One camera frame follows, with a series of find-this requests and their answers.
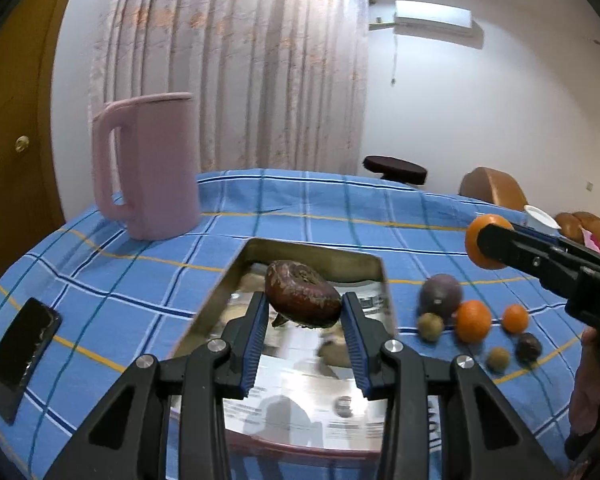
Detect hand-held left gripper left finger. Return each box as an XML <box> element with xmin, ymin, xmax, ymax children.
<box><xmin>45</xmin><ymin>291</ymin><xmax>271</xmax><ymax>480</ymax></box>

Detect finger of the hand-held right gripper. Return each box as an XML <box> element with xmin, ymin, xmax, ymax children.
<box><xmin>477</xmin><ymin>223</ymin><xmax>588</xmax><ymax>297</ymax></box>

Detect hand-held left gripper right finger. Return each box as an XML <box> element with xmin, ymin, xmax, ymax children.
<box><xmin>341</xmin><ymin>291</ymin><xmax>567</xmax><ymax>480</ymax></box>

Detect rectangular metal tin tray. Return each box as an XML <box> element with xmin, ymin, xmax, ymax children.
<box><xmin>166</xmin><ymin>238</ymin><xmax>441</xmax><ymax>461</ymax></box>

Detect person's right hand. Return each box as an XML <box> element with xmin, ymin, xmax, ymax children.
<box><xmin>568</xmin><ymin>327</ymin><xmax>600</xmax><ymax>437</ymax></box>

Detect brownish fruit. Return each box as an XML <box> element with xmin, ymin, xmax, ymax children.
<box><xmin>316</xmin><ymin>339</ymin><xmax>353</xmax><ymax>368</ymax></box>

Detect white paper cup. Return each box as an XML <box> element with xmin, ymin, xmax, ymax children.
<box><xmin>523</xmin><ymin>205</ymin><xmax>562</xmax><ymax>234</ymax></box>

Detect brown bread roll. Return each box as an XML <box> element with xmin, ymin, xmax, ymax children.
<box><xmin>554</xmin><ymin>211</ymin><xmax>600</xmax><ymax>257</ymax></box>

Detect small orange mandarin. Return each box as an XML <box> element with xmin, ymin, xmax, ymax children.
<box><xmin>502</xmin><ymin>304</ymin><xmax>530</xmax><ymax>334</ymax></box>

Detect brown chair back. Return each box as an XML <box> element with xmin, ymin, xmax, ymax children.
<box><xmin>459</xmin><ymin>166</ymin><xmax>530</xmax><ymax>212</ymax></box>

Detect small greenish-brown fruit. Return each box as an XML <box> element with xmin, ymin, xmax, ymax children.
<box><xmin>485</xmin><ymin>346</ymin><xmax>511</xmax><ymax>373</ymax></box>
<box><xmin>417</xmin><ymin>312</ymin><xmax>446</xmax><ymax>343</ymax></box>

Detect large orange mandarin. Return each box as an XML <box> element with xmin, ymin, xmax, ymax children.
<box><xmin>454</xmin><ymin>299</ymin><xmax>493</xmax><ymax>344</ymax></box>

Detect small dark passion fruit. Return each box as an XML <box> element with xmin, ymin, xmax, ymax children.
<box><xmin>515</xmin><ymin>333</ymin><xmax>543</xmax><ymax>364</ymax></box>

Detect smooth purple passion fruit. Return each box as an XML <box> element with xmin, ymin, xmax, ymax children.
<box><xmin>418</xmin><ymin>274</ymin><xmax>464</xmax><ymax>322</ymax></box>

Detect dark round stool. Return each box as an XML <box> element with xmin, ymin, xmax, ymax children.
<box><xmin>362</xmin><ymin>155</ymin><xmax>428</xmax><ymax>189</ymax></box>

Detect blue plaid tablecloth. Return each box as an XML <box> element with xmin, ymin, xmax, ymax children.
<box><xmin>0</xmin><ymin>167</ymin><xmax>598</xmax><ymax>480</ymax></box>

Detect pink plastic jug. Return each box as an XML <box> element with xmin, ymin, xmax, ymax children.
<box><xmin>90</xmin><ymin>92</ymin><xmax>202</xmax><ymax>241</ymax></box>

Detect black smartphone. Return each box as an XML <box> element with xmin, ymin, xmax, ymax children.
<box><xmin>0</xmin><ymin>297</ymin><xmax>63</xmax><ymax>426</ymax></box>

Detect white air conditioner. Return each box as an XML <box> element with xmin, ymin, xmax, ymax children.
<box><xmin>369</xmin><ymin>0</ymin><xmax>486</xmax><ymax>50</ymax></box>

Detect pink floral curtain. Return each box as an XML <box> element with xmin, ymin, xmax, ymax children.
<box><xmin>86</xmin><ymin>0</ymin><xmax>376</xmax><ymax>177</ymax></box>

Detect wooden door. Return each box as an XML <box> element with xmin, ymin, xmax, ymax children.
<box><xmin>0</xmin><ymin>0</ymin><xmax>81</xmax><ymax>298</ymax></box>

